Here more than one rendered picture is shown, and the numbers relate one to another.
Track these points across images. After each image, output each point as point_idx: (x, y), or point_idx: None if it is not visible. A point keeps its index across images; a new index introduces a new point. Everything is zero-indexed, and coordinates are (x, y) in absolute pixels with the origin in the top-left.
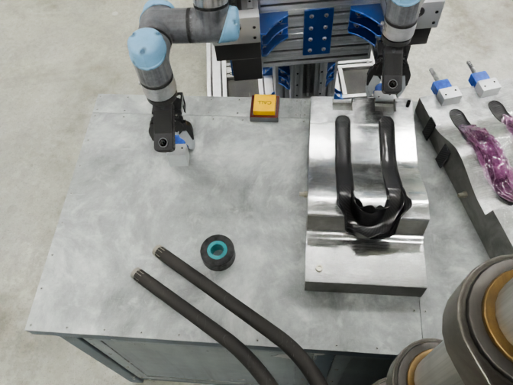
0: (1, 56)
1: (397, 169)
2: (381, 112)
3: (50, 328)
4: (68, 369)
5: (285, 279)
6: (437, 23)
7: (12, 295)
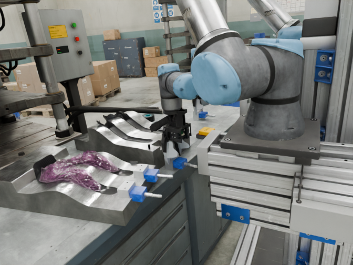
0: None
1: (121, 138)
2: (155, 141)
3: (159, 102)
4: None
5: None
6: (198, 169)
7: None
